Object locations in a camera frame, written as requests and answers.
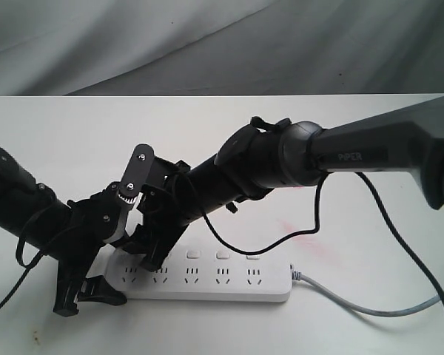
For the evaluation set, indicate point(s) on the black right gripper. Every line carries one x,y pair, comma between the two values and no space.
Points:
160,229

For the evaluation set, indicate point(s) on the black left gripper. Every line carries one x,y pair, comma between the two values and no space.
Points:
75,249

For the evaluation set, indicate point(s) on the white five-outlet power strip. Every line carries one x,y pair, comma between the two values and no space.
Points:
194,273

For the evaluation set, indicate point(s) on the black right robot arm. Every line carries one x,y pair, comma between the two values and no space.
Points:
261,157

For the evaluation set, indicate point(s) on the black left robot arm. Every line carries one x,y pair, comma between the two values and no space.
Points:
31,211

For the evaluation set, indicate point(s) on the grey wrinkled backdrop cloth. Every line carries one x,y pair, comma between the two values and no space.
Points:
221,47

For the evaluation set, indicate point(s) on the left wrist camera white-faced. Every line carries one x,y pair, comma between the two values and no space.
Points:
109,213

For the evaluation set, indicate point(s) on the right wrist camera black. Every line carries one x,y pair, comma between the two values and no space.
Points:
135,175

